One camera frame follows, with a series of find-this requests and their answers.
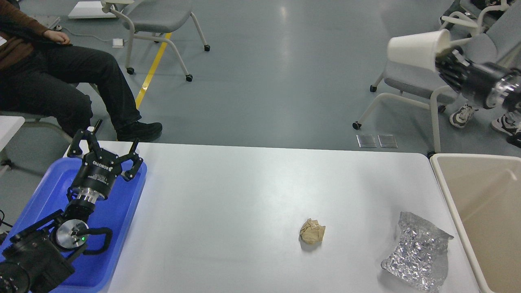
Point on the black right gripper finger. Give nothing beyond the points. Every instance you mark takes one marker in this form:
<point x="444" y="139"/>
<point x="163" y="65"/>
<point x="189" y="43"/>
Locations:
<point x="452" y="66"/>

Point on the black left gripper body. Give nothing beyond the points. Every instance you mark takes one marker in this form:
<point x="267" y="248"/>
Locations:
<point x="96" y="176"/>

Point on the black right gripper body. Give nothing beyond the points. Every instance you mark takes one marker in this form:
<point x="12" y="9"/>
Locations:
<point x="489" y="85"/>

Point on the white paper cup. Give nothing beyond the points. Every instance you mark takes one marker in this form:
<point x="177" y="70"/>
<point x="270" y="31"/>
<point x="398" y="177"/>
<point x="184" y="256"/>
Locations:
<point x="418" y="50"/>

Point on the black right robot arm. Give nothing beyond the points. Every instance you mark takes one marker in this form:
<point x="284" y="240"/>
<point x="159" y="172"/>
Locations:
<point x="486" y="85"/>

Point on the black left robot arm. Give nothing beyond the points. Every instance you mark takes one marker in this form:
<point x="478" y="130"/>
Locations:
<point x="72" y="231"/>

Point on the standing person grey trousers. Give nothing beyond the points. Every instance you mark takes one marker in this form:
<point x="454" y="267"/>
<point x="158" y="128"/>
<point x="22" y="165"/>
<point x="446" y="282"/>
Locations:
<point x="508" y="123"/>

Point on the grey office chair middle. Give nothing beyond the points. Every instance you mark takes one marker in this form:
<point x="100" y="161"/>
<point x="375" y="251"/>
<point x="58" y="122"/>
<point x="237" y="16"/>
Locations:
<point x="424" y="89"/>

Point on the grey office chair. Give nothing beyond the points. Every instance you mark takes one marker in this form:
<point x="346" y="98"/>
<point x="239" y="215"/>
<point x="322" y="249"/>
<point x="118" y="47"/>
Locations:
<point x="424" y="89"/>
<point x="151" y="20"/>
<point x="476" y="15"/>

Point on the grey office chair right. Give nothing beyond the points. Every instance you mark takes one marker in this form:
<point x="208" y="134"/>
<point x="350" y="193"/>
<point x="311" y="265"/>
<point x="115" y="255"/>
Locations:
<point x="476" y="15"/>

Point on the white side table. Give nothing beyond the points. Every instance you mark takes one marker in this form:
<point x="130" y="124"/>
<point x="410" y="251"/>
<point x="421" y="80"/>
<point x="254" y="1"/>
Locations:
<point x="9" y="126"/>

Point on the seated person dark clothes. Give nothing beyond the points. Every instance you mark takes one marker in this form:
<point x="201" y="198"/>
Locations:
<point x="39" y="66"/>

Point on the metal floor plate right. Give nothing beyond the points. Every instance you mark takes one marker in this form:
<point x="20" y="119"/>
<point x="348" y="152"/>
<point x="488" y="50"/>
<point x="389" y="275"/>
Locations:
<point x="388" y="141"/>

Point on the metal floor plate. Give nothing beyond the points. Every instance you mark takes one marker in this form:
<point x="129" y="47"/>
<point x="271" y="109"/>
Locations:
<point x="388" y="141"/>
<point x="366" y="141"/>

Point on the beige plastic bin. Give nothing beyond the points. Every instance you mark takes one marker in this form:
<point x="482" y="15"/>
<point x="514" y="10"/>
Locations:
<point x="483" y="193"/>

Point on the white floor socket box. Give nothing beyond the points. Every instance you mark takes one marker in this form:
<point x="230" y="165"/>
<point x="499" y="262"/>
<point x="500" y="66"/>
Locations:
<point x="118" y="43"/>

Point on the metal floor plate left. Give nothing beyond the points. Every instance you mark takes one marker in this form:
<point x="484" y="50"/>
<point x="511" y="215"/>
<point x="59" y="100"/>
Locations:
<point x="366" y="141"/>

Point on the grey office chair left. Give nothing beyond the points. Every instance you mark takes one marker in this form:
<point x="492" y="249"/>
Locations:
<point x="151" y="20"/>

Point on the crumpled brown paper ball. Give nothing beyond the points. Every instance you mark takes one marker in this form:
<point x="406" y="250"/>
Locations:
<point x="312" y="232"/>

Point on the silver foil bag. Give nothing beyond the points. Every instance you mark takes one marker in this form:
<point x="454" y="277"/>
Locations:
<point x="420" y="258"/>

